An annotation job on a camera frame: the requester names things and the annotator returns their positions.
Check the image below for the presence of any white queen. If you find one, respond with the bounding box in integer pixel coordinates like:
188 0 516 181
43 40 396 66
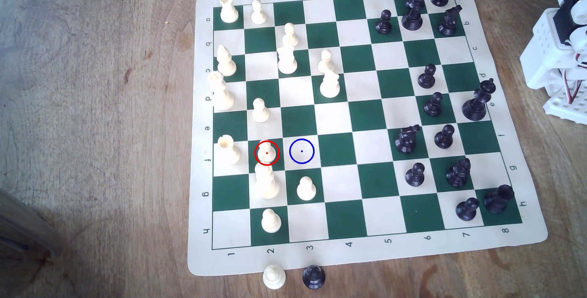
207 70 235 111

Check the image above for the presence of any black king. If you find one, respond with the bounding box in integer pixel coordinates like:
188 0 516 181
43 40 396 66
461 78 497 122

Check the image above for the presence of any black bishop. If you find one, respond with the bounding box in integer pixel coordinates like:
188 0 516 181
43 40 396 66
401 0 423 32

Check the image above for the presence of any white king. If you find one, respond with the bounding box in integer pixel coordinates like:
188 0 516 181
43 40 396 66
253 162 280 199

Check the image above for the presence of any green white chess mat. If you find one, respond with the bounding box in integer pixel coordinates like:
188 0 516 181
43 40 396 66
187 0 548 277

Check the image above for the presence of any white bishop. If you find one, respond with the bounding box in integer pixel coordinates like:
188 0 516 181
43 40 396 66
216 44 237 77

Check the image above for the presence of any white rook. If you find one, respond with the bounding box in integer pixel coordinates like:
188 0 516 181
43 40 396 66
219 0 239 24
217 135 241 166

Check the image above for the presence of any white knight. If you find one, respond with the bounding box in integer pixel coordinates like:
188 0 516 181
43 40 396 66
319 69 341 99
277 43 298 75

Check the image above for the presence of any red black servo cable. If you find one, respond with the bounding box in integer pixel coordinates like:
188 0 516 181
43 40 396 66
560 50 587 105

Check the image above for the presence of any black knight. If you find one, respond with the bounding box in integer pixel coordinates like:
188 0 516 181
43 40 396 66
394 125 422 154
437 4 463 37
446 158 471 188

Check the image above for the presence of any white pawn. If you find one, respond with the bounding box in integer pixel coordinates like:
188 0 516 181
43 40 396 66
282 23 299 47
296 176 317 201
257 140 279 166
250 0 268 25
252 98 271 123
263 265 287 290
261 208 282 234
318 49 335 74

